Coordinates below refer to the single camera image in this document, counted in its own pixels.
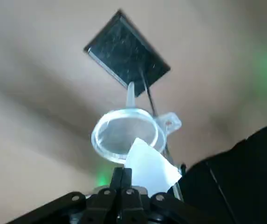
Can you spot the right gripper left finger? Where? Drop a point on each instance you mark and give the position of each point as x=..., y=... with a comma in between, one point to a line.
x=96, y=207

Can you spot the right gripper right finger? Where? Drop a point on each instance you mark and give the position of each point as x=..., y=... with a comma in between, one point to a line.
x=145, y=207

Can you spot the white filter paper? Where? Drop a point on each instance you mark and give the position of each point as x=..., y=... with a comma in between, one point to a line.
x=152, y=165

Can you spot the clear funnel with tab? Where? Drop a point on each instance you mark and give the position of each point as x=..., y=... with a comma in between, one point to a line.
x=131, y=98

